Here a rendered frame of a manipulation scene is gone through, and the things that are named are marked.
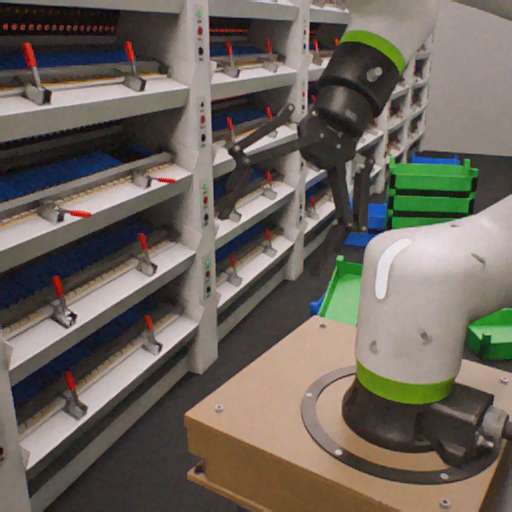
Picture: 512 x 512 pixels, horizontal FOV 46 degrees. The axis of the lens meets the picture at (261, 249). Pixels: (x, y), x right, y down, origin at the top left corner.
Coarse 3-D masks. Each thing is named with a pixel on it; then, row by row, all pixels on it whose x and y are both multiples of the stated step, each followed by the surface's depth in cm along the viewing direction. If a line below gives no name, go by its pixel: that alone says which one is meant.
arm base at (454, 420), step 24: (360, 384) 75; (456, 384) 75; (360, 408) 74; (384, 408) 72; (408, 408) 71; (432, 408) 71; (456, 408) 70; (480, 408) 70; (360, 432) 73; (384, 432) 72; (408, 432) 71; (432, 432) 71; (456, 432) 69; (480, 432) 69; (504, 432) 70; (456, 456) 68
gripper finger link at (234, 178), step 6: (234, 156) 72; (240, 156) 72; (240, 162) 72; (240, 168) 72; (246, 168) 72; (234, 174) 72; (240, 174) 72; (228, 180) 73; (234, 180) 72; (228, 186) 72; (234, 186) 72
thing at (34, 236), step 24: (24, 144) 113; (48, 144) 119; (144, 144) 143; (168, 144) 140; (168, 168) 137; (192, 168) 139; (96, 192) 115; (120, 192) 119; (144, 192) 123; (168, 192) 133; (72, 216) 105; (96, 216) 110; (120, 216) 118; (0, 240) 91; (24, 240) 94; (48, 240) 100; (72, 240) 106; (0, 264) 91
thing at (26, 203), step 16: (144, 160) 130; (160, 160) 134; (96, 176) 116; (112, 176) 119; (48, 192) 104; (64, 192) 107; (80, 192) 112; (0, 208) 95; (16, 208) 97; (32, 208) 101
